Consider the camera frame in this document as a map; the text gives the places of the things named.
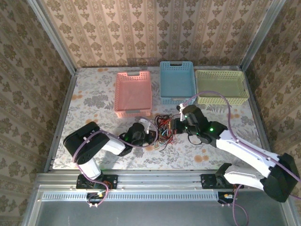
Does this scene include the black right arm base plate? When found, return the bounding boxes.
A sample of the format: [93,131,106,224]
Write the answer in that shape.
[201,173,236,190]

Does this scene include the pink perforated plastic basket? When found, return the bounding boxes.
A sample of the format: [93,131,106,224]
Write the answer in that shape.
[114,71,153,118]

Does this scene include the grey slotted cable duct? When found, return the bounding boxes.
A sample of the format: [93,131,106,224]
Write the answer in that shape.
[42,190,219,201]

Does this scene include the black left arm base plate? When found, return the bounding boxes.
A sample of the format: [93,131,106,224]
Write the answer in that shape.
[76,174,118,190]

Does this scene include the aluminium frame post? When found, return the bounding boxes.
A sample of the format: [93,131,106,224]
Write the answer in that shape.
[27,0,77,74]
[239,0,286,70]

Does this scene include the yellow perforated plastic basket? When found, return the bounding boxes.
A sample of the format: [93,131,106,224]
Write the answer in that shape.
[194,69,250,106]

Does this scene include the thin red cable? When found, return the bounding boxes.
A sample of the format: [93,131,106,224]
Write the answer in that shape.
[154,114,174,142]
[156,120,176,145]
[157,117,177,145]
[156,115,174,144]

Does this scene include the floral patterned table cover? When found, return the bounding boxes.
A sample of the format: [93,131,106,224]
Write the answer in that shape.
[52,67,271,170]

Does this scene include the aluminium table side rail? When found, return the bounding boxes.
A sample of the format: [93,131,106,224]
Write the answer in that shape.
[242,67,277,165]
[44,70,78,171]

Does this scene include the black right gripper wire loop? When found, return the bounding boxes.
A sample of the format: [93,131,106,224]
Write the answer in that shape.
[187,133,206,146]

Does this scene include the grey metal shelf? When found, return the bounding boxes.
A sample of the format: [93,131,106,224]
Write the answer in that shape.
[22,185,301,226]

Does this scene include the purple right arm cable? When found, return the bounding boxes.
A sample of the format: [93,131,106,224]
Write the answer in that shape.
[184,90,301,226]

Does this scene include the thin black cable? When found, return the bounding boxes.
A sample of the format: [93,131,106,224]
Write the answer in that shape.
[155,113,180,146]
[155,117,181,152]
[159,117,181,148]

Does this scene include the black connector bracket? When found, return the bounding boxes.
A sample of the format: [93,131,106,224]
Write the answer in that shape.
[86,192,106,204]
[218,192,236,204]

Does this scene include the thin green cable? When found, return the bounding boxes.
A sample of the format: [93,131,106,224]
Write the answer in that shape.
[154,131,166,149]
[157,128,172,142]

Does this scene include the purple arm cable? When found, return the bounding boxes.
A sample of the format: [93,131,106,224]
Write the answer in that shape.
[184,90,301,226]
[72,129,156,208]

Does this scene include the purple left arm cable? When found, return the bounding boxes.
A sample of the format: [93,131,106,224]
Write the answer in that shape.
[72,129,156,208]

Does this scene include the blue perforated plastic basket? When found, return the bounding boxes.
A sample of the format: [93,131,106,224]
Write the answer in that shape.
[159,60,197,105]

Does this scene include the aluminium mounting rail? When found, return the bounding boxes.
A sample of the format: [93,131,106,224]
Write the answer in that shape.
[35,169,285,190]

